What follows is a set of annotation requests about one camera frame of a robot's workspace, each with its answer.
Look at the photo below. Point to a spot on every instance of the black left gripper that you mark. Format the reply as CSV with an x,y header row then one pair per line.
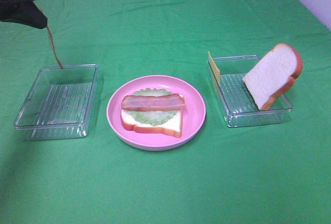
x,y
23,12

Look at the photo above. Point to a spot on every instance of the bacon strip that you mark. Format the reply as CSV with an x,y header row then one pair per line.
x,y
53,48
153,103

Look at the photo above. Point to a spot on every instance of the green lettuce leaf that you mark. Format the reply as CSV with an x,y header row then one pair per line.
x,y
153,118

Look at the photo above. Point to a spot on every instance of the bread slice from tray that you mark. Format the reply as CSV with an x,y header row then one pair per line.
x,y
173,127

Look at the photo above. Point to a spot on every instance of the left clear plastic tray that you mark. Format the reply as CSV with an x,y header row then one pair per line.
x,y
59,104

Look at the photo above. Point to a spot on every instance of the clear plastic tray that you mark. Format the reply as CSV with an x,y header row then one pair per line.
x,y
236,104
59,104

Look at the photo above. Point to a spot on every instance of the green tablecloth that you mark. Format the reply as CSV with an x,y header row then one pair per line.
x,y
265,174

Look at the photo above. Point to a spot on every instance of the pink round plate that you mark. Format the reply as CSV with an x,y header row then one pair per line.
x,y
193,115

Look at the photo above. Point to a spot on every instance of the yellow cheese slice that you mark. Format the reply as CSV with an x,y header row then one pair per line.
x,y
215,69

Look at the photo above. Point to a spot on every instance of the right clear plastic tray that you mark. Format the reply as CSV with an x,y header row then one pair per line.
x,y
236,104

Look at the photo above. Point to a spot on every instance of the bread slice in right tray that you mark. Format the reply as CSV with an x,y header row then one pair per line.
x,y
273,75

